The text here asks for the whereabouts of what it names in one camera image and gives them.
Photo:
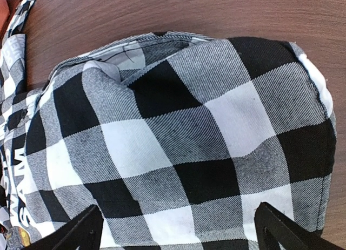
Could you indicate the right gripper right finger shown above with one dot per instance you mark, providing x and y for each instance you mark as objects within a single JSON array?
[{"x": 274, "y": 230}]

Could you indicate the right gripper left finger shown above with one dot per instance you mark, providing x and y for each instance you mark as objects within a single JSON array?
[{"x": 82, "y": 232}]

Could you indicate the black white checkered shirt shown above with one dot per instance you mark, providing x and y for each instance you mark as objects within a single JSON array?
[{"x": 176, "y": 137}]

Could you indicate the round gold brooch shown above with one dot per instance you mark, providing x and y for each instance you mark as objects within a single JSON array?
[{"x": 17, "y": 238}]

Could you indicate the orange plastic basin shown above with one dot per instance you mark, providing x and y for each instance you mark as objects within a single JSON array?
[{"x": 4, "y": 13}]

